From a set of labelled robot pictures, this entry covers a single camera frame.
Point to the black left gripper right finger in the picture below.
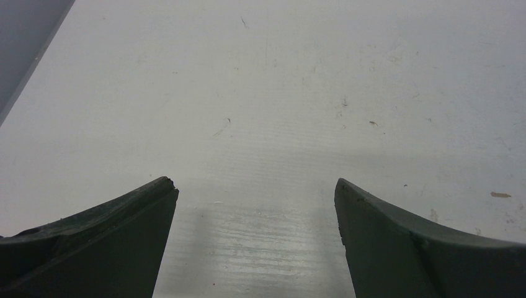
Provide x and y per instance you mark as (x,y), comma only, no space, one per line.
(391,252)

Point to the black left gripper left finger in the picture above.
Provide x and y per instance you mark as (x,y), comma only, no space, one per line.
(114,249)

